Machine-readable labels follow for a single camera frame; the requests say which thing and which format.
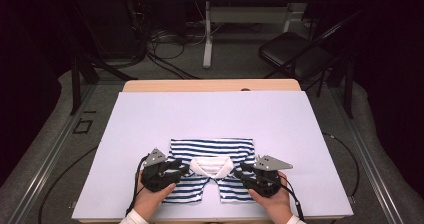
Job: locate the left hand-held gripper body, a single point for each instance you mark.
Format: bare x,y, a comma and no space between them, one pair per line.
153,177

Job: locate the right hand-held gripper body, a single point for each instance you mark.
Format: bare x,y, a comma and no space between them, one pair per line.
266,180

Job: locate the blue white striped baby romper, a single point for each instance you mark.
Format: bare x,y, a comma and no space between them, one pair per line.
210,149

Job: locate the person's left hand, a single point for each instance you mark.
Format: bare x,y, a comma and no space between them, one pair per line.
148,202

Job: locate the person's right hand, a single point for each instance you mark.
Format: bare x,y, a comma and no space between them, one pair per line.
278,207

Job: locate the black metal stand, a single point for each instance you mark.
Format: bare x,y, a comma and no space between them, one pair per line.
76,84

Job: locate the white-legged desk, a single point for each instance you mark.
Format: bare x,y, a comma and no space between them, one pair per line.
207,44

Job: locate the black folding chair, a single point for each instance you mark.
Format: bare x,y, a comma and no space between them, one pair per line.
293,50

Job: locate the metal floor rail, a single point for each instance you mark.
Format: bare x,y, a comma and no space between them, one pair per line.
53,150
364,150

